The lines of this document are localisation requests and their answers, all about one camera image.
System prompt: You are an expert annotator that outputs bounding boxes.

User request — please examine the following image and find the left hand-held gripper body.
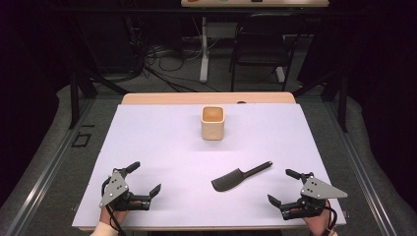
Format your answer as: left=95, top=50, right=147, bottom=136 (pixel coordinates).
left=98, top=167, right=152, bottom=212

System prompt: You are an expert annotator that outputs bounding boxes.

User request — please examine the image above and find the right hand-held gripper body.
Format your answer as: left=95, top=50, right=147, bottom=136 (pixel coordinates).
left=280, top=171, right=349, bottom=221

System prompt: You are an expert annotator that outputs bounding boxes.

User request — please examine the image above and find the black spatula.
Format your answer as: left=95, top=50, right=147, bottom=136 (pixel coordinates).
left=210, top=160, right=273, bottom=193

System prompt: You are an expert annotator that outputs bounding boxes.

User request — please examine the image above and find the beige square cup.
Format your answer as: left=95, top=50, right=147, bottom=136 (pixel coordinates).
left=200, top=105, right=226, bottom=142

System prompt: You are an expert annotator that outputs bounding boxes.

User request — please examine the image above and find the person's left hand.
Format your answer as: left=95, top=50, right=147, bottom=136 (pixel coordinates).
left=99, top=206, right=131, bottom=227

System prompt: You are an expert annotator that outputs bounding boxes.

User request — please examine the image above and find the person's right hand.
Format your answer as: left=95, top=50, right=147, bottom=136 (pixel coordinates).
left=301, top=200, right=332, bottom=236

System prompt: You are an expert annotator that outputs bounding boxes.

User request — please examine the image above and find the white table mat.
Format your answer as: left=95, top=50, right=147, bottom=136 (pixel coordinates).
left=72, top=102, right=347, bottom=229

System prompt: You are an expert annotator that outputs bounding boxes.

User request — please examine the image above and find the black metal stand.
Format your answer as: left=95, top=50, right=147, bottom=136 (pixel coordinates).
left=67, top=62, right=131, bottom=131
left=292, top=70, right=349, bottom=134

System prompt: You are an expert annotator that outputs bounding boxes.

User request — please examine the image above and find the black chair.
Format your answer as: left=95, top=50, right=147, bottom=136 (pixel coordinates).
left=229, top=13, right=308, bottom=92

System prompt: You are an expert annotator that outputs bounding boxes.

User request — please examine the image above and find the white-legged background table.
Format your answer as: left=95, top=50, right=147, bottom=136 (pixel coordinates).
left=180, top=0, right=330, bottom=84

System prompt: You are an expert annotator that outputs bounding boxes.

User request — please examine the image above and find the right hand-held gripper cable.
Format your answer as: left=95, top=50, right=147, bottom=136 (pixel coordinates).
left=323, top=200, right=338, bottom=235

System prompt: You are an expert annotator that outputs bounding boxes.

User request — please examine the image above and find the hand-held gripper cable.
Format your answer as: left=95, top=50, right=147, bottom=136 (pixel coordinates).
left=323, top=200, right=338, bottom=235
left=100, top=176, right=127, bottom=236

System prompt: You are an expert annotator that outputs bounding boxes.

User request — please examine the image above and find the left hand-held gripper cable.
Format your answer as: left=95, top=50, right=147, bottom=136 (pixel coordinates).
left=100, top=176, right=127, bottom=236

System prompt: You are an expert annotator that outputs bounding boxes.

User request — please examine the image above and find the bundle of floor cables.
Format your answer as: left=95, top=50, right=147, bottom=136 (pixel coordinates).
left=131, top=19, right=220, bottom=93

